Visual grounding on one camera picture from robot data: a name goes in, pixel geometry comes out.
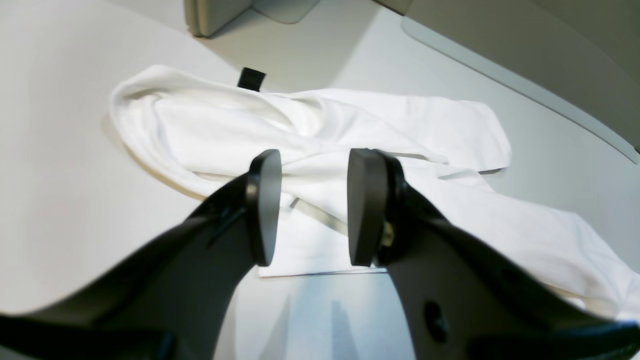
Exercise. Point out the white printed t-shirt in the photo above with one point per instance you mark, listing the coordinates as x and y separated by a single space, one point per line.
199 134

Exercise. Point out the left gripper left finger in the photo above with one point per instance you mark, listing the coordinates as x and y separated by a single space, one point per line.
168 300

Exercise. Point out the grey cardboard box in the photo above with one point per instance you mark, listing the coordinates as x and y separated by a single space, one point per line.
204 18

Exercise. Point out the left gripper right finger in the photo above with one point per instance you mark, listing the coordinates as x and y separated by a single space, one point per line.
462 299

